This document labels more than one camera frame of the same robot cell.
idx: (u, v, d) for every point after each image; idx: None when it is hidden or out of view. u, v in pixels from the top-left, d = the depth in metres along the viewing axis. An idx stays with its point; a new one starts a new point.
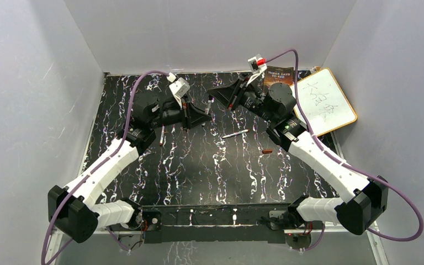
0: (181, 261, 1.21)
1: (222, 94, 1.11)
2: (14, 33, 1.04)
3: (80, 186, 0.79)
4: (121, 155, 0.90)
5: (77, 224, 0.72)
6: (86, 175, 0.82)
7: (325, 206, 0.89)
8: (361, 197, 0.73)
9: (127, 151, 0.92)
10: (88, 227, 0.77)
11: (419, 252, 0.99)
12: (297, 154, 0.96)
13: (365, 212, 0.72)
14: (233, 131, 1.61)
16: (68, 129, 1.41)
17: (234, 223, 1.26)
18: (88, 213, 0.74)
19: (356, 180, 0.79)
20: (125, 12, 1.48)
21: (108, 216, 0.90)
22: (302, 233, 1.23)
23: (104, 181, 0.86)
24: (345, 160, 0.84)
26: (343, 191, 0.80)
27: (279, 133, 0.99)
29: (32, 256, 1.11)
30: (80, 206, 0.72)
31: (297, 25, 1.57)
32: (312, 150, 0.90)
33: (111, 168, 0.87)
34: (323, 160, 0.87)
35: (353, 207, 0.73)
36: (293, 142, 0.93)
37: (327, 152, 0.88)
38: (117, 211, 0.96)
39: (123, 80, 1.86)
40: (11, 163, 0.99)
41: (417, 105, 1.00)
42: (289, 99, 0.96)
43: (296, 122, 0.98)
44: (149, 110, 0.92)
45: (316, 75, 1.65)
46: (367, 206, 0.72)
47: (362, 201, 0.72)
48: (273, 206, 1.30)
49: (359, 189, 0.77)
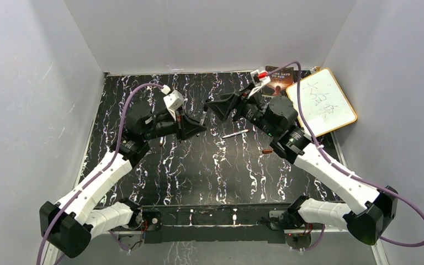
0: (181, 261, 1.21)
1: (220, 109, 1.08)
2: (14, 33, 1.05)
3: (72, 202, 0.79)
4: (113, 169, 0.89)
5: (68, 240, 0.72)
6: (78, 191, 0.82)
7: (331, 212, 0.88)
8: (373, 210, 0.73)
9: (121, 164, 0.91)
10: (81, 242, 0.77)
11: (418, 252, 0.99)
12: (304, 167, 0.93)
13: (377, 224, 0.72)
14: (233, 131, 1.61)
16: (68, 128, 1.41)
17: (234, 223, 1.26)
18: (80, 227, 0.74)
19: (366, 192, 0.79)
20: (125, 12, 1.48)
21: (104, 223, 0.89)
22: (302, 233, 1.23)
23: (97, 196, 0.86)
24: (353, 172, 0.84)
26: (353, 203, 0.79)
27: (283, 146, 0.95)
29: (33, 256, 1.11)
30: (72, 221, 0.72)
31: (298, 25, 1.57)
32: (319, 164, 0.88)
33: (104, 182, 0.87)
34: (331, 173, 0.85)
35: (365, 220, 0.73)
36: (300, 154, 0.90)
37: (335, 164, 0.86)
38: (115, 216, 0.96)
39: (123, 80, 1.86)
40: (11, 163, 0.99)
41: (417, 106, 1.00)
42: (290, 111, 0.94)
43: (299, 133, 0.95)
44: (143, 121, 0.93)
45: (317, 75, 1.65)
46: (379, 218, 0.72)
47: (375, 213, 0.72)
48: (273, 206, 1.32)
49: (370, 201, 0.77)
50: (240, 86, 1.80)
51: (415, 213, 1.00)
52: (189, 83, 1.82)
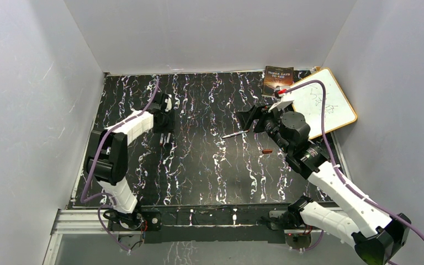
0: (181, 261, 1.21)
1: (243, 118, 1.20)
2: (14, 33, 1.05)
3: (118, 127, 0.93)
4: (144, 117, 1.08)
5: (118, 157, 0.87)
6: (122, 123, 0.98)
7: (338, 225, 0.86)
8: (384, 237, 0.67)
9: (148, 116, 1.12)
10: (120, 169, 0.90)
11: (419, 252, 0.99)
12: (318, 184, 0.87)
13: (387, 252, 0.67)
14: (233, 131, 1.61)
16: (68, 128, 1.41)
17: (234, 223, 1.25)
18: (125, 147, 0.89)
19: (379, 217, 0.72)
20: (125, 11, 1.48)
21: (125, 184, 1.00)
22: (302, 233, 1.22)
23: (134, 132, 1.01)
24: (367, 195, 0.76)
26: (364, 226, 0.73)
27: (297, 161, 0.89)
29: (33, 257, 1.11)
30: (122, 137, 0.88)
31: (298, 25, 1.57)
32: (333, 183, 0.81)
33: (139, 122, 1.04)
34: (345, 194, 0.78)
35: (374, 245, 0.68)
36: (314, 172, 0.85)
37: (350, 185, 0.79)
38: (128, 189, 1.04)
39: (123, 80, 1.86)
40: (12, 162, 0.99)
41: (417, 105, 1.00)
42: (302, 125, 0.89)
43: (316, 150, 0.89)
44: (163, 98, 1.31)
45: (316, 75, 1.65)
46: (389, 246, 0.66)
47: (386, 240, 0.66)
48: (272, 206, 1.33)
49: (382, 226, 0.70)
50: (240, 86, 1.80)
51: (417, 213, 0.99)
52: (189, 83, 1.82)
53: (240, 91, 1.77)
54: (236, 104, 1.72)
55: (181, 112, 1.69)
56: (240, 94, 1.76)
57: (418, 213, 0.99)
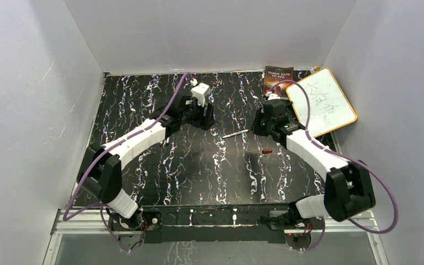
0: (181, 261, 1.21)
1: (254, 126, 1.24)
2: (15, 33, 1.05)
3: (116, 147, 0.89)
4: (152, 131, 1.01)
5: (107, 181, 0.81)
6: (123, 140, 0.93)
7: (318, 201, 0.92)
8: (337, 173, 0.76)
9: (159, 129, 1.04)
10: (112, 192, 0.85)
11: (418, 252, 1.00)
12: (292, 147, 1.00)
13: (340, 187, 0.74)
14: (233, 131, 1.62)
16: (68, 128, 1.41)
17: (234, 223, 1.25)
18: (117, 172, 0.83)
19: (335, 160, 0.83)
20: (125, 12, 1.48)
21: (121, 195, 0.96)
22: (302, 233, 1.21)
23: (136, 150, 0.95)
24: (328, 147, 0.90)
26: (323, 170, 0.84)
27: (278, 132, 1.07)
29: (33, 257, 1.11)
30: (115, 162, 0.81)
31: (298, 25, 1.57)
32: (302, 141, 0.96)
33: (144, 138, 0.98)
34: (311, 148, 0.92)
35: (330, 184, 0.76)
36: (289, 135, 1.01)
37: (314, 141, 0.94)
38: (127, 200, 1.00)
39: (123, 80, 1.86)
40: (12, 162, 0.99)
41: (417, 105, 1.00)
42: (278, 102, 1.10)
43: (293, 123, 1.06)
44: (184, 101, 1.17)
45: (316, 75, 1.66)
46: (341, 181, 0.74)
47: (338, 175, 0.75)
48: (272, 206, 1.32)
49: (335, 167, 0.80)
50: (240, 85, 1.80)
51: (417, 213, 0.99)
52: (189, 83, 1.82)
53: (240, 91, 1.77)
54: (236, 104, 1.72)
55: None
56: (240, 94, 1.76)
57: (418, 214, 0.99)
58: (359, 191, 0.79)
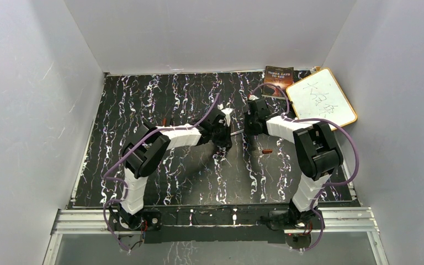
0: (181, 261, 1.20)
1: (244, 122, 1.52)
2: (15, 33, 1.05)
3: (166, 130, 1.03)
4: (192, 131, 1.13)
5: (153, 155, 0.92)
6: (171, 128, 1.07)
7: (302, 178, 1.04)
8: (302, 131, 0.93)
9: (196, 132, 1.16)
10: (150, 168, 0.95)
11: (418, 252, 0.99)
12: (273, 128, 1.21)
13: (305, 142, 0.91)
14: (233, 131, 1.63)
16: (68, 128, 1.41)
17: (234, 223, 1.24)
18: (163, 150, 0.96)
19: (303, 125, 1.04)
20: (125, 12, 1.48)
21: (143, 184, 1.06)
22: (302, 233, 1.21)
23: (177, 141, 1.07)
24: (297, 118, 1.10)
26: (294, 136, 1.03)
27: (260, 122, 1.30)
29: (33, 258, 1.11)
30: (166, 139, 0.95)
31: (298, 25, 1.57)
32: (276, 120, 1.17)
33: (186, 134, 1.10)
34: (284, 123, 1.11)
35: (298, 142, 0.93)
36: (267, 120, 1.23)
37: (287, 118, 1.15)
38: (142, 190, 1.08)
39: (123, 80, 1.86)
40: (11, 162, 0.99)
41: (418, 105, 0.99)
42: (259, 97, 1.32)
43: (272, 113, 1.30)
44: (218, 118, 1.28)
45: (316, 75, 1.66)
46: (304, 136, 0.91)
47: (302, 132, 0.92)
48: (272, 206, 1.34)
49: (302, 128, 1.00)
50: (240, 85, 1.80)
51: (416, 214, 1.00)
52: (189, 83, 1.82)
53: (240, 91, 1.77)
54: (236, 104, 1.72)
55: (181, 113, 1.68)
56: (240, 94, 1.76)
57: (418, 214, 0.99)
58: (327, 147, 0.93)
